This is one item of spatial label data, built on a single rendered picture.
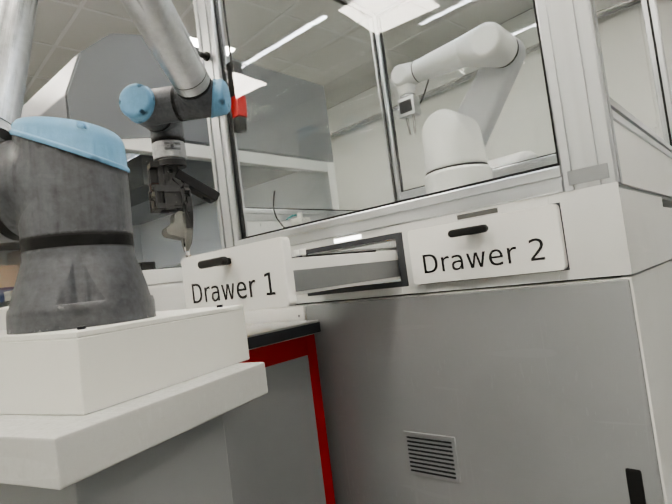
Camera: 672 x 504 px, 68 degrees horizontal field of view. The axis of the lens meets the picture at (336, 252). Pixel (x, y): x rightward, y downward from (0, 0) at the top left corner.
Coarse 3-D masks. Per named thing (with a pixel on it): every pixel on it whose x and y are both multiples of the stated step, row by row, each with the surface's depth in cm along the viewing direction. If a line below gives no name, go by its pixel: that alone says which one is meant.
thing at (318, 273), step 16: (320, 256) 87; (336, 256) 90; (352, 256) 93; (368, 256) 97; (384, 256) 101; (304, 272) 83; (320, 272) 86; (336, 272) 89; (352, 272) 92; (368, 272) 96; (384, 272) 100; (304, 288) 82; (320, 288) 86; (336, 288) 89
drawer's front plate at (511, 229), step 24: (504, 216) 87; (528, 216) 84; (552, 216) 82; (408, 240) 100; (432, 240) 97; (456, 240) 93; (480, 240) 90; (504, 240) 87; (528, 240) 85; (552, 240) 82; (432, 264) 97; (456, 264) 94; (504, 264) 88; (528, 264) 85; (552, 264) 82
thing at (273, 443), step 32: (256, 352) 103; (288, 352) 110; (288, 384) 109; (320, 384) 116; (224, 416) 96; (256, 416) 101; (288, 416) 108; (320, 416) 115; (256, 448) 100; (288, 448) 107; (320, 448) 113; (256, 480) 99; (288, 480) 105; (320, 480) 112
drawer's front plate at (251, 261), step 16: (272, 240) 79; (288, 240) 79; (192, 256) 94; (208, 256) 91; (240, 256) 85; (256, 256) 82; (272, 256) 79; (288, 256) 78; (192, 272) 94; (208, 272) 91; (224, 272) 88; (240, 272) 85; (256, 272) 82; (272, 272) 80; (288, 272) 78; (224, 288) 88; (240, 288) 85; (256, 288) 82; (272, 288) 80; (288, 288) 78; (192, 304) 95; (208, 304) 91; (224, 304) 88; (240, 304) 85; (256, 304) 82; (272, 304) 80; (288, 304) 78
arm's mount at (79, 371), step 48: (0, 336) 50; (48, 336) 46; (96, 336) 46; (144, 336) 51; (192, 336) 58; (240, 336) 65; (0, 384) 50; (48, 384) 46; (96, 384) 46; (144, 384) 51
